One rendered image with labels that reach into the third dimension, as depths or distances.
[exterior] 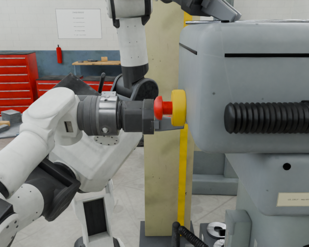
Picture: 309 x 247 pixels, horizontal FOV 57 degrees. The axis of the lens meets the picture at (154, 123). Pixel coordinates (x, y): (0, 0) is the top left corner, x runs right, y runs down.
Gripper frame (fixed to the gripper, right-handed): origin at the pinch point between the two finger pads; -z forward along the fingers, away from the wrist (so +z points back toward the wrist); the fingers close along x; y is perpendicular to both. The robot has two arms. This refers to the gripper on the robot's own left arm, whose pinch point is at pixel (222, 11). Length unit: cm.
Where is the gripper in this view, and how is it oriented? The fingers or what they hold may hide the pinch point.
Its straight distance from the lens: 55.7
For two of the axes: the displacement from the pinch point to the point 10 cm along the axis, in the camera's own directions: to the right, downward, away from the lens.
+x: -5.4, 2.7, -8.0
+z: -7.3, -6.2, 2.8
